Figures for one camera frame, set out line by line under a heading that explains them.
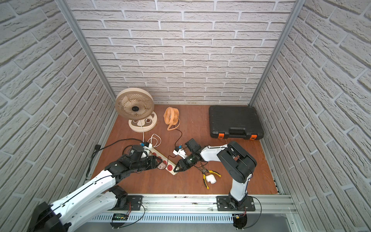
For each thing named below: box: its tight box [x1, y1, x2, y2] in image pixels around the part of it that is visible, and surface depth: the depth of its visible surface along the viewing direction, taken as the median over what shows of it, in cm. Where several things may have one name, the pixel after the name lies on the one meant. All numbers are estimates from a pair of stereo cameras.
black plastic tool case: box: [208, 105, 264, 141], surface depth 100 cm
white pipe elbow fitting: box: [205, 174, 217, 185], surface depth 82 cm
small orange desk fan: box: [163, 106, 181, 131], surface depth 102 cm
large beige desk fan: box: [114, 87, 157, 133], surface depth 91 cm
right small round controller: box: [231, 213, 248, 230], surface depth 72 cm
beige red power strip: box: [150, 147, 179, 176], surface depth 85 cm
